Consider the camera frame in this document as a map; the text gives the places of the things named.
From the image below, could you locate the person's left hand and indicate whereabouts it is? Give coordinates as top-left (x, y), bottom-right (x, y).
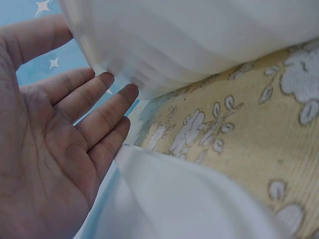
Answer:
top-left (0, 14), bottom-right (140, 239)

